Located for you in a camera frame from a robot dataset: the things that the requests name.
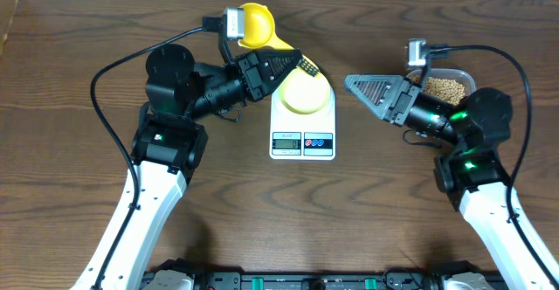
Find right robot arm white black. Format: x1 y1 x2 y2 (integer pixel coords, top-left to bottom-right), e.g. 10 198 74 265
345 74 558 289

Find white digital kitchen scale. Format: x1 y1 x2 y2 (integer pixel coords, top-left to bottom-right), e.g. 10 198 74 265
269 87 336 161

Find clear plastic container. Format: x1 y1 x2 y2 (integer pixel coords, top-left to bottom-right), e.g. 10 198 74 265
422 68 476 106

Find soybeans in container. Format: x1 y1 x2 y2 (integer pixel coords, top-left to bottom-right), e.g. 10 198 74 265
423 77 466 106

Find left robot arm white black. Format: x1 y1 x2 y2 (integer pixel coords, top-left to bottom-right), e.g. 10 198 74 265
74 44 302 289

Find yellow measuring scoop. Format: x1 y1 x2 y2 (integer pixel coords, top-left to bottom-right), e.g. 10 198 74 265
235 2 323 79

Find pale yellow bowl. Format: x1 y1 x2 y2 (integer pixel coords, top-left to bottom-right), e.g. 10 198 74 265
278 67 331 114

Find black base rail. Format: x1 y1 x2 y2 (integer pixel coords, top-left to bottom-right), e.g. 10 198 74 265
139 259 510 290

